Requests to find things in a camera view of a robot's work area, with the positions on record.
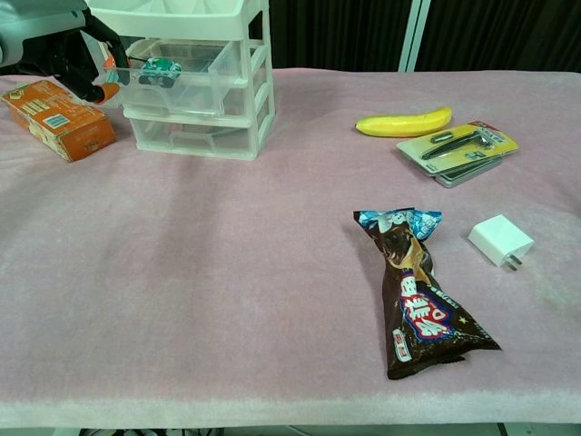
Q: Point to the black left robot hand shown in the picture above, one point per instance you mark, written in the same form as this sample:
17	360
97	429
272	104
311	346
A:
68	59

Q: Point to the green toy tank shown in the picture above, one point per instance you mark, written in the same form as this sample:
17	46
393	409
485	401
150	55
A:
159	70

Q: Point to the clear drawer holding toys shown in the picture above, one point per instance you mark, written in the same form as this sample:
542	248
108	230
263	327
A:
195	91

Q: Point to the clear plastic drawer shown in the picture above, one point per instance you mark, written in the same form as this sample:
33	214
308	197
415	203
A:
236	102
195	136

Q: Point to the small orange teal toy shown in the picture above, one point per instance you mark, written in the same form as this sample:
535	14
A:
112	75

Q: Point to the orange cardboard box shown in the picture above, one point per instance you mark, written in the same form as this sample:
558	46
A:
59	120

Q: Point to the pink fleece table cloth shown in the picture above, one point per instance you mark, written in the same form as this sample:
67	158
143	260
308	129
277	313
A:
227	272

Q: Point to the black curtain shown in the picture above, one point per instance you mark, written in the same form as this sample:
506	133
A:
340	32

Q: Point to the yellow banana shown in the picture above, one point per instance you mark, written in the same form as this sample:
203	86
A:
404	123

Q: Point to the yellow razor blister pack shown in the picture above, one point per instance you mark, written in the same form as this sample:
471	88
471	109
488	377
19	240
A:
458	145

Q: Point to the razor blister pack underneath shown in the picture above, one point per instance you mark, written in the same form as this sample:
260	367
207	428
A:
476	171

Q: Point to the brown chocolate snack bag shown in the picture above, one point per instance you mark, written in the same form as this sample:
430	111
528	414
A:
422	300

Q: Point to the white charger plug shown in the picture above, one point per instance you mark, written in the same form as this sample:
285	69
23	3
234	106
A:
499	238

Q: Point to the clear plastic drawer unit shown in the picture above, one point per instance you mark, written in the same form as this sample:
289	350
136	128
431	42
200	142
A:
181	18

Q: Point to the white vertical post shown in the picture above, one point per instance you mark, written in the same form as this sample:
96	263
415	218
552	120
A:
414	36

